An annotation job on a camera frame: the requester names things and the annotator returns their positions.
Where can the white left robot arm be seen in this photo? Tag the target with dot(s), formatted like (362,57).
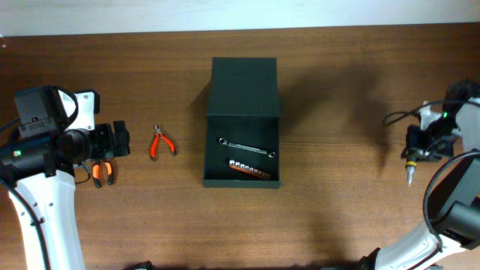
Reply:
(57,133)

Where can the black open box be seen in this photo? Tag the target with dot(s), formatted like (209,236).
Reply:
(243,108)

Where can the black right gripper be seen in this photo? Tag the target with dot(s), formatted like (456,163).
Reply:
(418,151)

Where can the orange socket rail set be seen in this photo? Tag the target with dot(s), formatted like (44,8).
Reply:
(236,165)

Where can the silver ratchet wrench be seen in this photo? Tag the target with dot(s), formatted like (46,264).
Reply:
(270,154)

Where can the orange black needle-nose pliers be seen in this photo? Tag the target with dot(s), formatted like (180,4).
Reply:
(98,170)

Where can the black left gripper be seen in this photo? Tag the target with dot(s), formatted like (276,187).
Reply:
(109,139)

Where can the yellow black stubby screwdriver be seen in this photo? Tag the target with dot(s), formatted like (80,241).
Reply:
(410,168)

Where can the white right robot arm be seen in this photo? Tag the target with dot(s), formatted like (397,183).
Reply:
(450,205)

